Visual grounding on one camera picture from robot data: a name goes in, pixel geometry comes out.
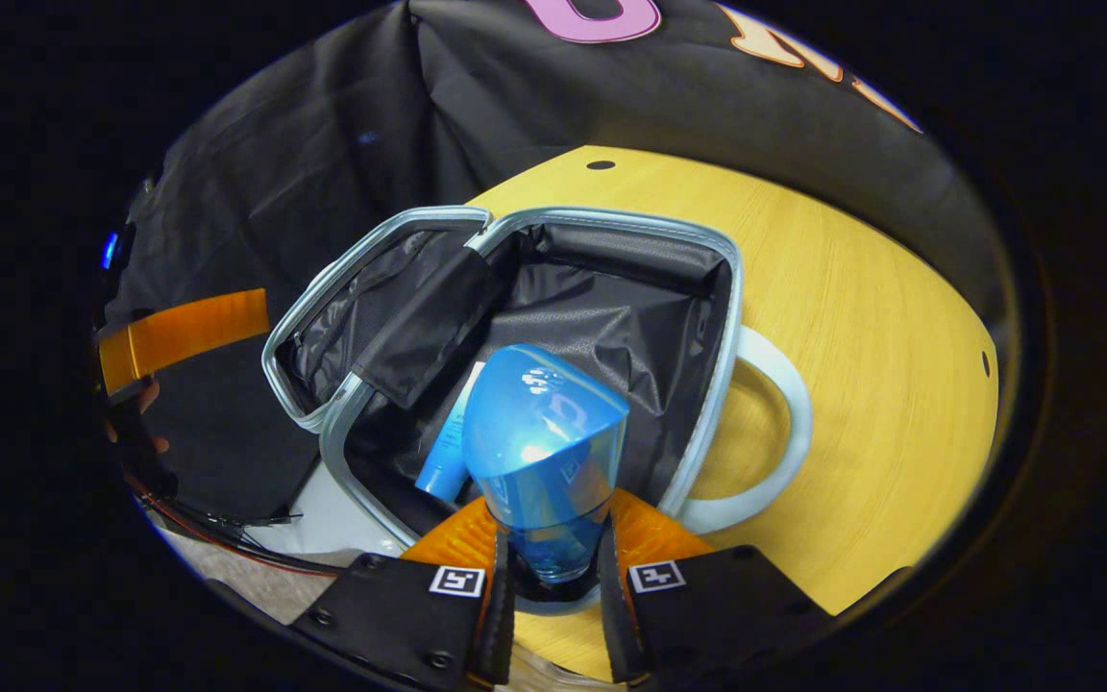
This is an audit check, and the black cable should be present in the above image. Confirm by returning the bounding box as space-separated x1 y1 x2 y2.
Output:
158 495 307 541

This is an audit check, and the red cable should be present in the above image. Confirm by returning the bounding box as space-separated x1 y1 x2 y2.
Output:
125 469 345 580

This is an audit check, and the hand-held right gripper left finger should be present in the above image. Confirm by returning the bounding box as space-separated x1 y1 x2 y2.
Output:
288 495 518 692

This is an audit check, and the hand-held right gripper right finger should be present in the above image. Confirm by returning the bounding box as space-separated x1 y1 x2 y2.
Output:
596 487 835 686

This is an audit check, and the clear blue bottle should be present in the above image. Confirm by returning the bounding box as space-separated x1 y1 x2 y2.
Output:
461 343 632 586

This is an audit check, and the white and blue tube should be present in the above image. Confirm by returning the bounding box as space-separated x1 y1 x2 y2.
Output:
413 359 489 505

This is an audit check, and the pale blue suitcase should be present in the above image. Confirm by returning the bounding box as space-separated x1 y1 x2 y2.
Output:
261 204 815 617

